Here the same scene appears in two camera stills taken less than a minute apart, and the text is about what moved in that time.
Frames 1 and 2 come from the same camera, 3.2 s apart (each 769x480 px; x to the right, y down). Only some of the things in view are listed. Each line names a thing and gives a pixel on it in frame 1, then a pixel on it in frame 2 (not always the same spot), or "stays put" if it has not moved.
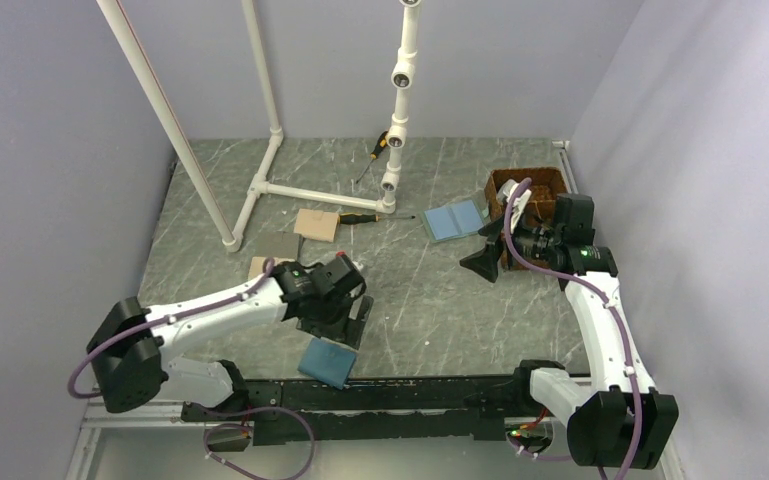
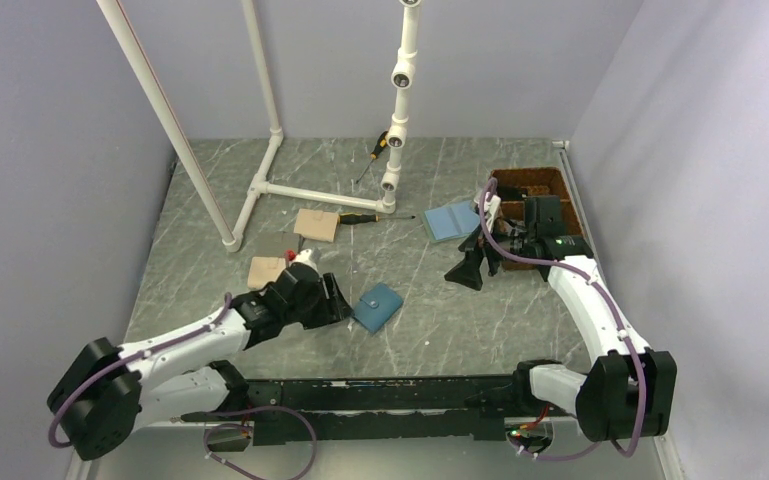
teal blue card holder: [327, 362] → [376, 307]
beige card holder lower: [257, 263] stays put
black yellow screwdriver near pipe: [345, 218] stays put
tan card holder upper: [316, 225] stays put
